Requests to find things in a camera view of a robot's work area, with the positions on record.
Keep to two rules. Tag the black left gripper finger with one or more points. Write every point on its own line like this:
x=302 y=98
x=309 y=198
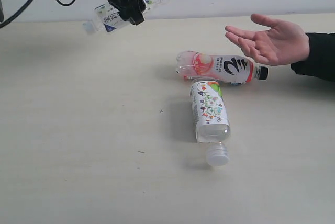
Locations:
x=130 y=10

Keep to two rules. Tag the white label tea bottle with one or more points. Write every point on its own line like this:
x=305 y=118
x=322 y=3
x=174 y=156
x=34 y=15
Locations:
x=106 y=18

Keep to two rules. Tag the floral label clear bottle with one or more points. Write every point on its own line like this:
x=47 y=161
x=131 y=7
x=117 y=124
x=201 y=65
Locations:
x=212 y=127

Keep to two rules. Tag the black sleeved forearm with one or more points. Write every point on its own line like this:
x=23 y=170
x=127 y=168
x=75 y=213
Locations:
x=320 y=62

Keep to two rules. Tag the pink peach soda bottle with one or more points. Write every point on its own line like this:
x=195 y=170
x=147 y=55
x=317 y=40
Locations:
x=231 y=69

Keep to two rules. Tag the person's open hand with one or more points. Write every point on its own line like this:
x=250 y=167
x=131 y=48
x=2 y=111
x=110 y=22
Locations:
x=283 y=43

